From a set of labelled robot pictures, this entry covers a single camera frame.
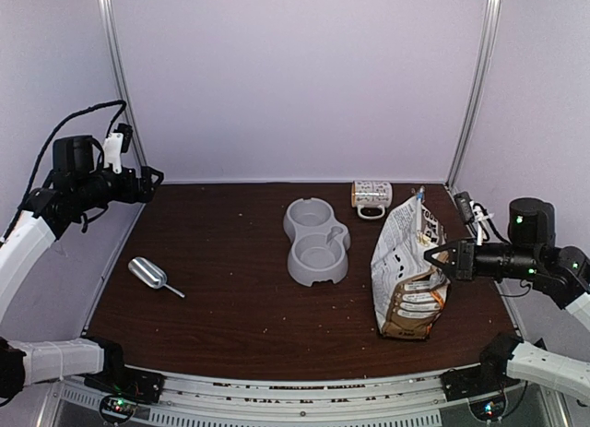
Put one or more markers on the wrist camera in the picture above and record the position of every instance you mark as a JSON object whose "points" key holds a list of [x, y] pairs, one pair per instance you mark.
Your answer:
{"points": [[473, 215], [116, 143]]}

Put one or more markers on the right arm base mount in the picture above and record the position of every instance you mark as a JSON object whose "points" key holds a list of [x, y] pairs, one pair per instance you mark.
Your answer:
{"points": [[482, 389]]}

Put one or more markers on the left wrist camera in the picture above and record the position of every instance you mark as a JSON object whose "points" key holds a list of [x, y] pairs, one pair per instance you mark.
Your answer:
{"points": [[116, 143]]}

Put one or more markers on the patterned white mug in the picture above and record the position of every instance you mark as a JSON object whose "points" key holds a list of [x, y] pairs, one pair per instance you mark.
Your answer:
{"points": [[371, 199]]}

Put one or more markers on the right aluminium frame post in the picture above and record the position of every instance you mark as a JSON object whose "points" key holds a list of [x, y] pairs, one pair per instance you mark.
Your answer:
{"points": [[488, 35]]}

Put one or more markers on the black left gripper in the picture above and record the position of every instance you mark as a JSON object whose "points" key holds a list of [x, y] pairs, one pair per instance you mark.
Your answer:
{"points": [[145, 193]]}

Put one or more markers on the left aluminium frame post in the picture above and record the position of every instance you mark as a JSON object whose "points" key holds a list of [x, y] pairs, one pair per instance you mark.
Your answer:
{"points": [[122, 91]]}

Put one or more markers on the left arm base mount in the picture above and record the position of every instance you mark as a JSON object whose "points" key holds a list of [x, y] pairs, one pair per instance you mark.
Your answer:
{"points": [[121, 401]]}

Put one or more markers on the grey double pet bowl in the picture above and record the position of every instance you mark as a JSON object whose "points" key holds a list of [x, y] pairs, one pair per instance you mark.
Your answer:
{"points": [[319, 242]]}

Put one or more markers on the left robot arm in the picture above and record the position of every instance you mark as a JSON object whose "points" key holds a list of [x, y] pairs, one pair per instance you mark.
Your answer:
{"points": [[85, 175]]}

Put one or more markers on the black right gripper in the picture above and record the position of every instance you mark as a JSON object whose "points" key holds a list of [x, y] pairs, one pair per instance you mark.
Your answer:
{"points": [[463, 268]]}

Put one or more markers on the aluminium frame post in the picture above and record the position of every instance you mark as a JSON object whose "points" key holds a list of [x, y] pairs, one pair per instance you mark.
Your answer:
{"points": [[488, 35], [122, 91]]}

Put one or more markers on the metal scoop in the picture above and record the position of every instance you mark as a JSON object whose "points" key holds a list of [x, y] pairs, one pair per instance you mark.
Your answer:
{"points": [[151, 275]]}

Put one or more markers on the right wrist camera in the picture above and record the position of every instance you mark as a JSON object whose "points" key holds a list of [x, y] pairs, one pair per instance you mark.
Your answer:
{"points": [[473, 215]]}

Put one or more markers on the gold binder clip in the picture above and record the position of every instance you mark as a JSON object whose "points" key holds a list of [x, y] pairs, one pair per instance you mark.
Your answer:
{"points": [[423, 238]]}

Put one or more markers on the dog food bag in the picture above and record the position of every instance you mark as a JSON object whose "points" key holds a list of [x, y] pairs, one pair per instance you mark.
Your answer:
{"points": [[406, 305]]}

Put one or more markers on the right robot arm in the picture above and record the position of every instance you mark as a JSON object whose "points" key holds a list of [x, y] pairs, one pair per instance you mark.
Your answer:
{"points": [[529, 254]]}

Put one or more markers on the front aluminium rail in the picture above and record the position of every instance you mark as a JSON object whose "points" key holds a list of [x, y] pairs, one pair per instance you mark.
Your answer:
{"points": [[404, 400]]}

